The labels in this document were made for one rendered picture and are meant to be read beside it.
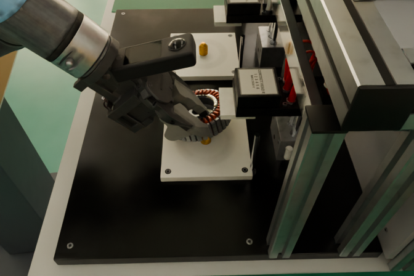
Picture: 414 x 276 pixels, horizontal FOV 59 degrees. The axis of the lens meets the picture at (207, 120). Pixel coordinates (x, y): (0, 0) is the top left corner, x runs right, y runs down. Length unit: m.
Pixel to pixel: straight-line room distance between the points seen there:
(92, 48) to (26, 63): 1.76
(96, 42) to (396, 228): 0.46
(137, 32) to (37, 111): 1.10
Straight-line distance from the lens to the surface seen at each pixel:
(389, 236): 0.58
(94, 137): 0.69
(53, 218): 0.64
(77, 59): 0.48
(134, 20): 0.95
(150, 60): 0.48
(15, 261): 1.50
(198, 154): 0.62
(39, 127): 1.85
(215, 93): 0.64
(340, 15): 0.33
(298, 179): 0.37
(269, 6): 0.73
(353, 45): 0.30
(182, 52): 0.47
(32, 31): 0.47
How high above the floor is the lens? 1.28
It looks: 49 degrees down
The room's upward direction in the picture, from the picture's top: straight up
